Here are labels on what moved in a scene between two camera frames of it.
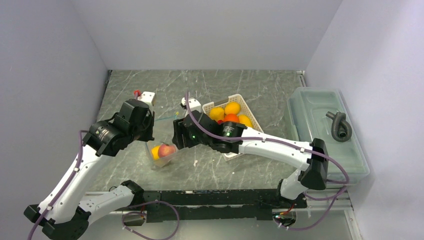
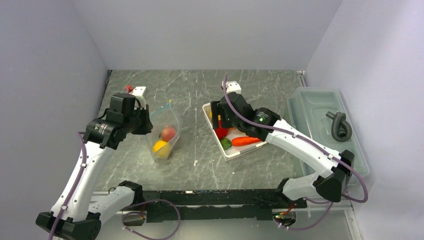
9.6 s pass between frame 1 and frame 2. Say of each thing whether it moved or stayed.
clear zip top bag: moved
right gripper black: moved
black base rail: stayed
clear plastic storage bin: stayed
